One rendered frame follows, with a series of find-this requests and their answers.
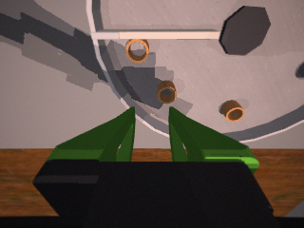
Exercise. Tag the bronze bushing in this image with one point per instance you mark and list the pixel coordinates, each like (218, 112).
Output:
(134, 58)
(235, 115)
(170, 98)

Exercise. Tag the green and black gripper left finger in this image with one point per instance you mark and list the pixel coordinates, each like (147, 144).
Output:
(102, 142)

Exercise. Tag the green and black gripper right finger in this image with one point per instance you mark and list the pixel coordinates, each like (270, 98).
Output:
(204, 144)

